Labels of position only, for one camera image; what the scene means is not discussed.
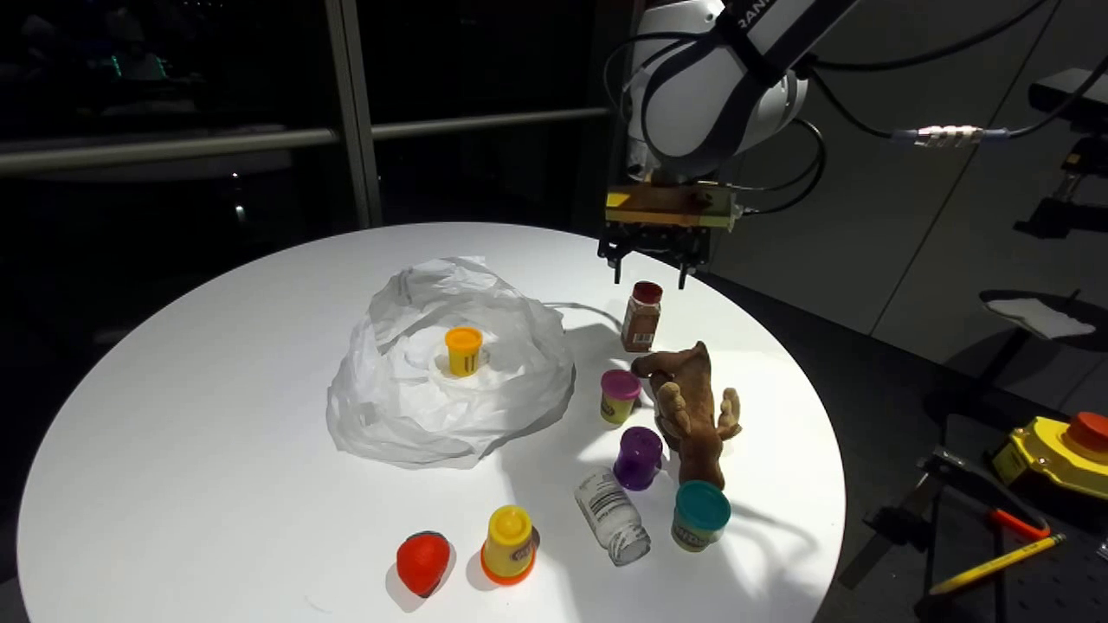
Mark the yellow lid orange tub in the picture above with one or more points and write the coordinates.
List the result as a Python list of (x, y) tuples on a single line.
[(511, 540)]

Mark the grey flat plate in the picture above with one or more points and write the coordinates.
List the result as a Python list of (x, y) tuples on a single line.
[(1040, 314)]

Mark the pink lid dough tub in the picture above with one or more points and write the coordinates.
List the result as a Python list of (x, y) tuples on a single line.
[(623, 397)]

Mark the grey window post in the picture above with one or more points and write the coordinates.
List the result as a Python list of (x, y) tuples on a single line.
[(351, 115)]

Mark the yellow pencil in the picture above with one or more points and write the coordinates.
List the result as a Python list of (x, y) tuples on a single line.
[(991, 565)]

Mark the brown bottle orange cap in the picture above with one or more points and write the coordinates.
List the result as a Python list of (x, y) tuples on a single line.
[(642, 316)]

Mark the purple lid dough tub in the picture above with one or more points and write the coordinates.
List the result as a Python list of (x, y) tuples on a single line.
[(640, 456)]

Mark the yellow wrist camera mount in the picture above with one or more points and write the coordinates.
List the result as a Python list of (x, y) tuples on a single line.
[(669, 206)]

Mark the black equipment stand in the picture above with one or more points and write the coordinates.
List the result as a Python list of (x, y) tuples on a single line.
[(1076, 90)]

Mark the white plastic bag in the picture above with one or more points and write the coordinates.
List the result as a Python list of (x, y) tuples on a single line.
[(418, 401)]

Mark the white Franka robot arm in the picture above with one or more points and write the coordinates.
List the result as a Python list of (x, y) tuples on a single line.
[(716, 81)]

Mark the yellow emergency stop box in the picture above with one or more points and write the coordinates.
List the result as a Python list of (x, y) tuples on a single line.
[(1057, 450)]

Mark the grey horizontal window rail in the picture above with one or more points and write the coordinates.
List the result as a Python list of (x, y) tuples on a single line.
[(174, 148)]

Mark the orange lid dough tub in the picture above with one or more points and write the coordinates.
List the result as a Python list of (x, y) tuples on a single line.
[(461, 352)]

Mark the teal lid dough tub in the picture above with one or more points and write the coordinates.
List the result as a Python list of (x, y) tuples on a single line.
[(700, 506)]

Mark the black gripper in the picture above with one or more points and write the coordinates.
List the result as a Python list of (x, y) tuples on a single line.
[(657, 241)]

